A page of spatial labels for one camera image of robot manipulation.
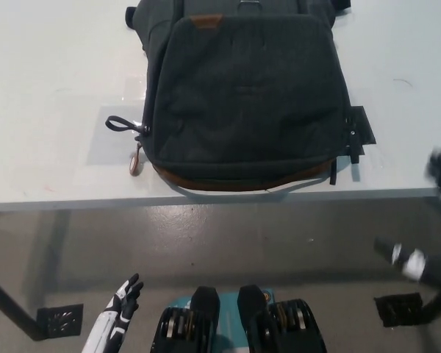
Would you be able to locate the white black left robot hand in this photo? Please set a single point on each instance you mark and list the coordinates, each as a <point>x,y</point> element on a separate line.
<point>112,320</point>

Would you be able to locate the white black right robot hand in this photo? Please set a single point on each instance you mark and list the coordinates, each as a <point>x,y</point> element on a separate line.
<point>439,264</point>

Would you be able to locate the dark grey flap backpack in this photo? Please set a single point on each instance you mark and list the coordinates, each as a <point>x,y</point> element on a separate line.
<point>250,99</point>

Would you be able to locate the black floor foot plate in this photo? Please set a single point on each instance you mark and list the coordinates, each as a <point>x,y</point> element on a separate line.
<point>398,309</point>
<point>59,319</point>

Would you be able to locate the black table leg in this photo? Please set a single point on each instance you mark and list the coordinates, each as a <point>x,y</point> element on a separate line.
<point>11,309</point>

